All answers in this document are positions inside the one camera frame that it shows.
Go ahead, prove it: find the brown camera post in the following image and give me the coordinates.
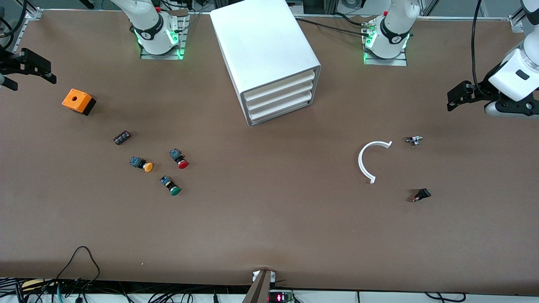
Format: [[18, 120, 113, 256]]
[[242, 269, 273, 303]]

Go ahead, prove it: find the orange push button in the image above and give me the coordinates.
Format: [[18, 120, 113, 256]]
[[129, 157, 154, 173]]

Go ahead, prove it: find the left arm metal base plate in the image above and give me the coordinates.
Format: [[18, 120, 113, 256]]
[[363, 17, 408, 66]]

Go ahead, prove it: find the red push button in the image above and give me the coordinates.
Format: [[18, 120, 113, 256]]
[[169, 149, 189, 170]]

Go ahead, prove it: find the white uppermost drawer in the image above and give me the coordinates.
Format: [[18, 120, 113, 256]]
[[243, 69, 316, 101]]

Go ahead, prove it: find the white lowest drawer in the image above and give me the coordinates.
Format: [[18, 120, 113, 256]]
[[248, 91, 313, 123]]

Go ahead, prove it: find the orange box with black base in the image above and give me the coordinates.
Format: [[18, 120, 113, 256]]
[[62, 88, 97, 116]]

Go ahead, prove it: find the green push button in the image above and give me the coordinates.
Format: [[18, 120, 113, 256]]
[[159, 175, 182, 197]]

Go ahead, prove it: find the black cable behind cabinet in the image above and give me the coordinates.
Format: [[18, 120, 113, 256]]
[[295, 12, 373, 34]]

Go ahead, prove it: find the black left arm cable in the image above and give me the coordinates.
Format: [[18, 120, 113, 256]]
[[471, 0, 484, 88]]

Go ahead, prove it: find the black cable bundle under table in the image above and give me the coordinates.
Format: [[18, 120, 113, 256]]
[[0, 276, 253, 303]]

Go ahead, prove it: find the white middle drawer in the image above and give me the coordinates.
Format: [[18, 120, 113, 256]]
[[246, 80, 315, 112]]

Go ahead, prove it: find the white drawer cabinet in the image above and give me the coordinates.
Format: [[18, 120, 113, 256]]
[[210, 0, 323, 127]]

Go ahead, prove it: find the white curved plastic arc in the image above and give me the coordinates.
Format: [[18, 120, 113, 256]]
[[358, 141, 393, 184]]

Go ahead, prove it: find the circuit board with red display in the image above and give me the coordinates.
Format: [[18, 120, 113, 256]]
[[268, 290, 294, 303]]

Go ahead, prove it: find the thin black looped cable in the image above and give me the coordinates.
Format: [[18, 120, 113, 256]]
[[55, 246, 101, 291]]

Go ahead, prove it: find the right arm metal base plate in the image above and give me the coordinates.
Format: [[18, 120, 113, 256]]
[[140, 15, 188, 60]]

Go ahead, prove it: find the aluminium frame corner profile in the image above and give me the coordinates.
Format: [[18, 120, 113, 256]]
[[0, 0, 43, 55], [509, 0, 539, 28]]

